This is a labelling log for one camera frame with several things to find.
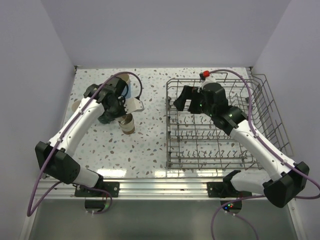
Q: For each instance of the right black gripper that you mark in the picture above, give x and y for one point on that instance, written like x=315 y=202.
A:
x=179 y=103

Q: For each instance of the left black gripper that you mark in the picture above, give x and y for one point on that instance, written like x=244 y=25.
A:
x=121 y=101

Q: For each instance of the dark green mug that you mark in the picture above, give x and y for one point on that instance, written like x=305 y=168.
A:
x=106 y=118

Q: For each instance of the blue plastic cup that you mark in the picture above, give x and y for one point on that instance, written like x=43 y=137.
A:
x=129 y=93

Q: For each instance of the beige brown cup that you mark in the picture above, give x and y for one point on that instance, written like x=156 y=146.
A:
x=126 y=124

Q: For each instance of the tall beige cup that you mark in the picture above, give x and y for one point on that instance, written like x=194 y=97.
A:
x=125 y=77

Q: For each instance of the light blue ceramic mug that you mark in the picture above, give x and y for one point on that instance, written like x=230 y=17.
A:
x=75 y=105

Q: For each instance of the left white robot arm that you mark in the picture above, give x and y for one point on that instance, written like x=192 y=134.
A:
x=55 y=157

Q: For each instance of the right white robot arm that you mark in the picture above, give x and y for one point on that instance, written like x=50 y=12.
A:
x=281 y=180

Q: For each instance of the left round controller board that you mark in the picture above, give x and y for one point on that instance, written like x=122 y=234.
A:
x=95 y=204

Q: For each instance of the round controller board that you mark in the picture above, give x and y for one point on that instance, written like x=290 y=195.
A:
x=95 y=204
x=234 y=207

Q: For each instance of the right round controller board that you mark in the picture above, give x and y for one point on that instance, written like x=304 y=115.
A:
x=234 y=207

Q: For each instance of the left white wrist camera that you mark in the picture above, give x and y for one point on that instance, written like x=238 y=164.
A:
x=132 y=105

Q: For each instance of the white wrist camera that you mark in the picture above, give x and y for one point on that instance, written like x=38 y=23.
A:
x=206 y=78
x=132 y=105

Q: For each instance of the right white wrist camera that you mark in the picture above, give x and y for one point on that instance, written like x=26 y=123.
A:
x=206 y=78

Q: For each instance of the grey wire dish rack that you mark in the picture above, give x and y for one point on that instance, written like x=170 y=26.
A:
x=195 y=145

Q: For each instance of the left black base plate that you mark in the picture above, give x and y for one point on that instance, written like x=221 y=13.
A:
x=112 y=187

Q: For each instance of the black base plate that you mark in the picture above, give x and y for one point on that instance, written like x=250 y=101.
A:
x=215 y=190
x=112 y=187

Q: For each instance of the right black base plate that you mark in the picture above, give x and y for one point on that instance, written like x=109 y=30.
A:
x=215 y=190

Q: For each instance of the aluminium mounting rail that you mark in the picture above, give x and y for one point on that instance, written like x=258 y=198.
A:
x=143 y=189

